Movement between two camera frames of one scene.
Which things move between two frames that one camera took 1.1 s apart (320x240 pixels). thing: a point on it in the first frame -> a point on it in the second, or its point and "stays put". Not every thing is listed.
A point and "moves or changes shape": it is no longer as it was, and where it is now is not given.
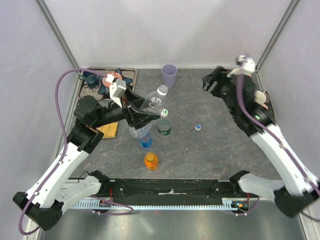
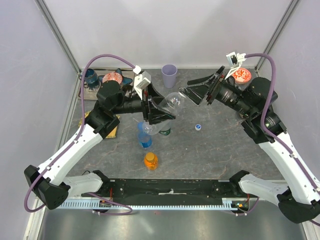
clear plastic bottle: (153, 102) moves or changes shape
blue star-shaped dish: (102, 89) stays put
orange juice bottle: (151, 161) stays put
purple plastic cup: (169, 71) stays put
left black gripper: (138, 119) -> (152, 113)
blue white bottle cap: (198, 127) stays put
